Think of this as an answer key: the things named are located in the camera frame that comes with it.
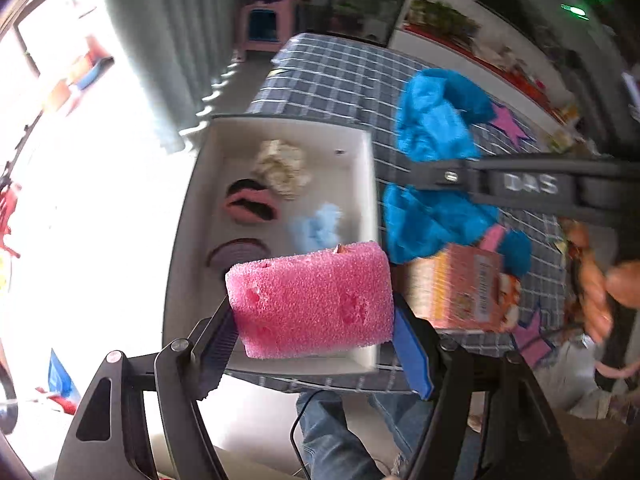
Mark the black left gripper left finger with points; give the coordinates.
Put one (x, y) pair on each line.
(186, 371)

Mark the grey green curtain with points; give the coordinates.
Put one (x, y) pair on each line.
(178, 50)

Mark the red orange cardboard box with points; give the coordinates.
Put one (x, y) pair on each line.
(461, 288)

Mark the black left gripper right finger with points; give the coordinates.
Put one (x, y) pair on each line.
(442, 377)

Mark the finger of the black right gripper das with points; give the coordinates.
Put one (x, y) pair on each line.
(596, 190)

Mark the cream polka dot scrunchie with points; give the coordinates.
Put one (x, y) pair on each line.
(282, 167)

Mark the pink plastic stool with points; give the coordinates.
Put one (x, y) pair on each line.
(266, 26)

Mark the light blue fluffy cloth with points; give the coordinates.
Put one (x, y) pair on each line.
(318, 231)

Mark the person's right hand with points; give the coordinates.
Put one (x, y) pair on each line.
(620, 282)

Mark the blue mesh cloth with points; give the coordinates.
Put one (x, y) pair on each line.
(433, 207)

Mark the grey checked star tablecloth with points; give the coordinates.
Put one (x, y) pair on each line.
(334, 78)

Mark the pink sponge block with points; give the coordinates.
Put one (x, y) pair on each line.
(333, 300)

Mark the white storage box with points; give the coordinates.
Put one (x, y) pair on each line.
(340, 162)

